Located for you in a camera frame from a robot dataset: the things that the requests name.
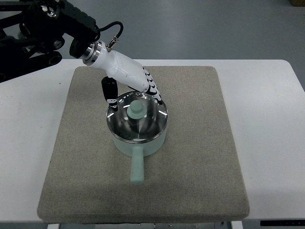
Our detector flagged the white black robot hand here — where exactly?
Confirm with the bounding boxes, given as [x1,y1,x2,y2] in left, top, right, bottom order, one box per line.
[82,41,163,111]

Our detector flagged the glass lid with green knob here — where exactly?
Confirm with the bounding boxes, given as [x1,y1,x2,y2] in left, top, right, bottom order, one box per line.
[106,91,168,144]

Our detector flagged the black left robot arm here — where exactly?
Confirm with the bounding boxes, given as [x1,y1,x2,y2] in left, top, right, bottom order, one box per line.
[0,0,100,82]

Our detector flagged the mint green saucepan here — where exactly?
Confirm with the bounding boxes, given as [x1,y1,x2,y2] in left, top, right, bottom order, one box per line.
[112,128,167,185]

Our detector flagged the grey felt mat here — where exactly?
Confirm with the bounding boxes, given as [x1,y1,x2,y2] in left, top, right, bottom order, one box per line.
[37,66,250,224]

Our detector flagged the cardboard box corner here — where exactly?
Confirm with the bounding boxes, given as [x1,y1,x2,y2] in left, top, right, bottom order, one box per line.
[289,0,305,7]

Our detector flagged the black table control panel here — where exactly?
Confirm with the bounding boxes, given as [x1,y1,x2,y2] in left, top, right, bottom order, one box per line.
[260,220,305,227]

